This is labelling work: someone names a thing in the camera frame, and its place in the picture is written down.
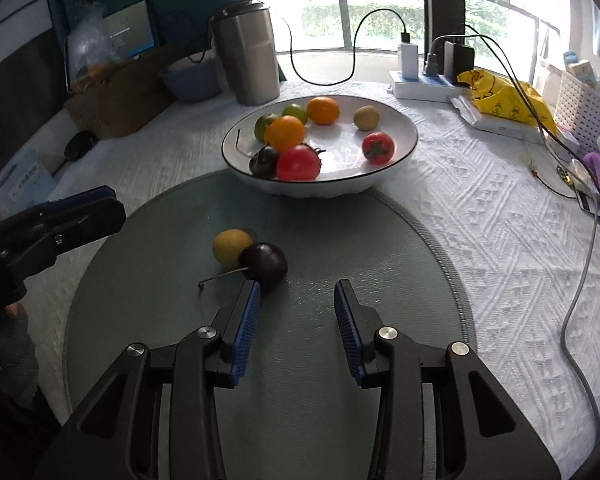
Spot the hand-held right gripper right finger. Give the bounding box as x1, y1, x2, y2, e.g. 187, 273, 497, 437
333, 278, 563, 480

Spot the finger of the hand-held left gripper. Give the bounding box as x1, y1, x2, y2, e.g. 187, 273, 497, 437
0, 196, 127, 281
30, 186, 118, 212

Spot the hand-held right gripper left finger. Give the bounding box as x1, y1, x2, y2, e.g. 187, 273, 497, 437
55, 280, 262, 480

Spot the dark purple tomato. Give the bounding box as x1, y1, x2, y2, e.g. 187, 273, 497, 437
249, 146, 281, 179
198, 242, 289, 295

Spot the yellow tomato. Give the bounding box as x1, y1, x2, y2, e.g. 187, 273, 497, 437
212, 228, 255, 269
353, 105, 380, 132

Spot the white bowl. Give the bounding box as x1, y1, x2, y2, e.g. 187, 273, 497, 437
221, 94, 419, 197

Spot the red tomato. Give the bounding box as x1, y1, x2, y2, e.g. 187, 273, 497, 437
362, 131, 396, 166
276, 145, 323, 182

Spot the orange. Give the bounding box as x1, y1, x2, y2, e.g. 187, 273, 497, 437
306, 96, 341, 126
265, 115, 307, 153

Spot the black key fob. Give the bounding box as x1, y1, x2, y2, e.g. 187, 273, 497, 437
62, 130, 97, 163

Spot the blue and white booklet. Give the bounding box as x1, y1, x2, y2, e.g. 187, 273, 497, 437
0, 149, 58, 231

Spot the grey round mat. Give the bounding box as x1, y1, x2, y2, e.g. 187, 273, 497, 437
62, 169, 477, 480

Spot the cardboard box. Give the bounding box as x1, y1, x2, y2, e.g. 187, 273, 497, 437
62, 45, 191, 140

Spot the clear plastic bag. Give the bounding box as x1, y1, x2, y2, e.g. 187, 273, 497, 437
65, 0, 111, 81

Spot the blue bowl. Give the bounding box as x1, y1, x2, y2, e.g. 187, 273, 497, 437
157, 55, 226, 102

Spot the green tomato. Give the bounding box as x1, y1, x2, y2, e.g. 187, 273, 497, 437
281, 103, 309, 126
254, 114, 281, 143

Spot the steel tumbler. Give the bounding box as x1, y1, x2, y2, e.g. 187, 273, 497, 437
209, 0, 282, 107

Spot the white power strip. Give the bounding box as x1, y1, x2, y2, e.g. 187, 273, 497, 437
388, 70, 473, 102

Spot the flat white box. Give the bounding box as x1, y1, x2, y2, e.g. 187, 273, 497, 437
450, 95, 541, 141

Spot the white charger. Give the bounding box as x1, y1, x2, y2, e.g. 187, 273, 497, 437
397, 42, 418, 81

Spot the yellow plastic bag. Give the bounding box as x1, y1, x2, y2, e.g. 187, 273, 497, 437
455, 69, 563, 133

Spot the black power adapter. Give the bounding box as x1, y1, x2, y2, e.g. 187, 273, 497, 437
425, 40, 476, 78

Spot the balcony railing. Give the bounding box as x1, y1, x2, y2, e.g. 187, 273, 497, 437
250, 0, 541, 53

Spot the white perforated basket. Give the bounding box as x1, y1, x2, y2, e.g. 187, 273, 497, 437
552, 70, 600, 156

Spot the grey cable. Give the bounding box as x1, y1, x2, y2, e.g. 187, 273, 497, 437
560, 210, 600, 436

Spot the black charger cable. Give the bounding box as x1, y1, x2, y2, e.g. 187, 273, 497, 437
280, 7, 411, 86

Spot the black adapter cable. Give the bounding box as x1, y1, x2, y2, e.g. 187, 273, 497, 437
460, 25, 581, 161

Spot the black window post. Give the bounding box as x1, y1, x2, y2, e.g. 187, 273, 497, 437
420, 0, 468, 46

